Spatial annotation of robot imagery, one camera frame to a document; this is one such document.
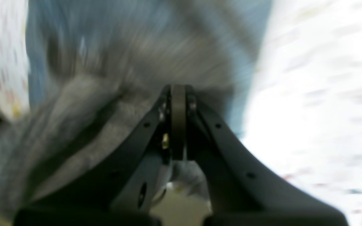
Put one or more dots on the terrazzo patterned tablecloth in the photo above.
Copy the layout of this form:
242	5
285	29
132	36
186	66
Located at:
303	118

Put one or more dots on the grey t-shirt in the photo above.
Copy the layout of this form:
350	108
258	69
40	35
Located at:
96	68

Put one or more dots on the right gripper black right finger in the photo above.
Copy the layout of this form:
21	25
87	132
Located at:
242	190

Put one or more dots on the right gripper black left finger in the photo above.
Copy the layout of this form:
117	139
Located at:
120	189

